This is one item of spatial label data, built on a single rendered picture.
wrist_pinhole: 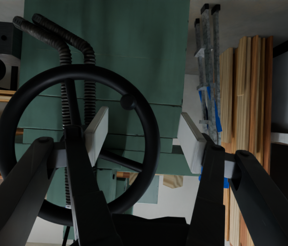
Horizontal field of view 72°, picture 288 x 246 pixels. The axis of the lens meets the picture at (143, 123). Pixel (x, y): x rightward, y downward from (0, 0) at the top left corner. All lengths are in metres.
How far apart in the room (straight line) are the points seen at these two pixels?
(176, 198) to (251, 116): 1.88
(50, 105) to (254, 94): 1.58
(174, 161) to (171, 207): 2.77
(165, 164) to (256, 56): 1.50
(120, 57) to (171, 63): 0.14
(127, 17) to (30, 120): 0.37
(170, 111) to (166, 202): 2.79
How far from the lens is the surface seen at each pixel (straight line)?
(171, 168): 0.56
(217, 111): 1.35
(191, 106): 3.11
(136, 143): 0.54
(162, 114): 0.54
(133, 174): 0.57
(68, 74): 0.37
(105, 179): 0.46
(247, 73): 1.90
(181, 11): 0.62
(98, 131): 0.16
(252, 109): 1.85
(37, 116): 0.59
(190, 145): 0.17
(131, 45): 0.57
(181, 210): 3.36
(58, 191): 0.49
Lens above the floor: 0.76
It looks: 1 degrees up
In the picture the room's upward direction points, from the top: 176 degrees counter-clockwise
